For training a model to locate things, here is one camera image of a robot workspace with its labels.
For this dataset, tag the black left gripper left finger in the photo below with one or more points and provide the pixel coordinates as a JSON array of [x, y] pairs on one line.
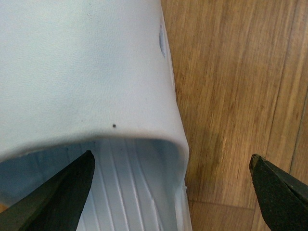
[[57, 204]]

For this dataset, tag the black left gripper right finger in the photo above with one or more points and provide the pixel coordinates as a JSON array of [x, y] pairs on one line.
[[283, 199]]

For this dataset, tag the light blue slipper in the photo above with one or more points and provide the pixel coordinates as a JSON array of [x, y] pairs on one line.
[[78, 75]]

